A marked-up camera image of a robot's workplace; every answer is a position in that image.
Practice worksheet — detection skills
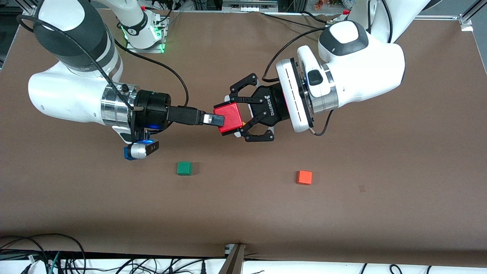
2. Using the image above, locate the grey metal bracket post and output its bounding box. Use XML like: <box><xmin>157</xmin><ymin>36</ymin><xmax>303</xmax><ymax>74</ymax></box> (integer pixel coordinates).
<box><xmin>219</xmin><ymin>243</ymin><xmax>246</xmax><ymax>274</ymax></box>

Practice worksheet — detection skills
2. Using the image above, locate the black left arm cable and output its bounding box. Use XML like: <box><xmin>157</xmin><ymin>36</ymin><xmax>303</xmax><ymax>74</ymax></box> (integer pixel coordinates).
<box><xmin>262</xmin><ymin>26</ymin><xmax>329</xmax><ymax>83</ymax></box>
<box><xmin>309</xmin><ymin>110</ymin><xmax>336</xmax><ymax>137</ymax></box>

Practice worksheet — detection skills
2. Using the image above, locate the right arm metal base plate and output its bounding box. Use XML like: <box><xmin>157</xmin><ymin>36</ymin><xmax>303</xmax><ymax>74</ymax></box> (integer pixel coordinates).
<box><xmin>125</xmin><ymin>15</ymin><xmax>168</xmax><ymax>54</ymax></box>

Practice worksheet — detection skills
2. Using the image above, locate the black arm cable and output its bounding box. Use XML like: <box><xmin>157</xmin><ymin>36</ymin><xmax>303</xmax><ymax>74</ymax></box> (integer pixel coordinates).
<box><xmin>309</xmin><ymin>110</ymin><xmax>336</xmax><ymax>137</ymax></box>
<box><xmin>113</xmin><ymin>38</ymin><xmax>190</xmax><ymax>108</ymax></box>
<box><xmin>16</xmin><ymin>14</ymin><xmax>137</xmax><ymax>112</ymax></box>
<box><xmin>262</xmin><ymin>26</ymin><xmax>329</xmax><ymax>83</ymax></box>

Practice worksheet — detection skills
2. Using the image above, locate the red wooden block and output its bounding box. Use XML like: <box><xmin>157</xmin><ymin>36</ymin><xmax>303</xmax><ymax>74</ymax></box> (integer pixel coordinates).
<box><xmin>213</xmin><ymin>103</ymin><xmax>244</xmax><ymax>134</ymax></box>

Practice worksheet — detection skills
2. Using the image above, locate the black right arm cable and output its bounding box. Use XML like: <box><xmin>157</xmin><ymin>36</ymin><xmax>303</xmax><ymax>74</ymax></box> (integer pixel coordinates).
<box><xmin>16</xmin><ymin>14</ymin><xmax>137</xmax><ymax>112</ymax></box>
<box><xmin>113</xmin><ymin>38</ymin><xmax>190</xmax><ymax>108</ymax></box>

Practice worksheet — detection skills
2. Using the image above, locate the brown table cover sheet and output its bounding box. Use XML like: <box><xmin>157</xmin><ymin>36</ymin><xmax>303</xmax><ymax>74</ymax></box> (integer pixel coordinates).
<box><xmin>0</xmin><ymin>7</ymin><xmax>487</xmax><ymax>267</ymax></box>

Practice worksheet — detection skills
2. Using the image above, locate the teal floor cable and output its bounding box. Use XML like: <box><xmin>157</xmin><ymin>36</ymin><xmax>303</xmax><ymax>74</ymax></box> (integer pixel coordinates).
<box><xmin>48</xmin><ymin>251</ymin><xmax>61</xmax><ymax>274</ymax></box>

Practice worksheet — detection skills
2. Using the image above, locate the black base cable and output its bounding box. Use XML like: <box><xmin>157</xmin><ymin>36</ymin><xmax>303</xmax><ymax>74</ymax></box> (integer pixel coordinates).
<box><xmin>260</xmin><ymin>11</ymin><xmax>328</xmax><ymax>31</ymax></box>
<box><xmin>301</xmin><ymin>11</ymin><xmax>330</xmax><ymax>25</ymax></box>

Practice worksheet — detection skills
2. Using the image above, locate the grey power strip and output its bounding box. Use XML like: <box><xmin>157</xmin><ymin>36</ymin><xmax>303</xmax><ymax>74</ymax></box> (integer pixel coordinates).
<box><xmin>222</xmin><ymin>0</ymin><xmax>279</xmax><ymax>13</ymax></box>

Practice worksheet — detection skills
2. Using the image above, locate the aluminium frame profile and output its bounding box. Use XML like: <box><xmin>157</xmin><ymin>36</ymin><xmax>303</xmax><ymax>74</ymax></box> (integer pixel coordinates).
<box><xmin>458</xmin><ymin>0</ymin><xmax>487</xmax><ymax>32</ymax></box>

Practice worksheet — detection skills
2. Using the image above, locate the black floor cable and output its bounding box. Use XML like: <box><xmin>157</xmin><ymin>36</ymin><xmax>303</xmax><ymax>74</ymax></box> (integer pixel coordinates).
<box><xmin>0</xmin><ymin>233</ymin><xmax>87</xmax><ymax>274</ymax></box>

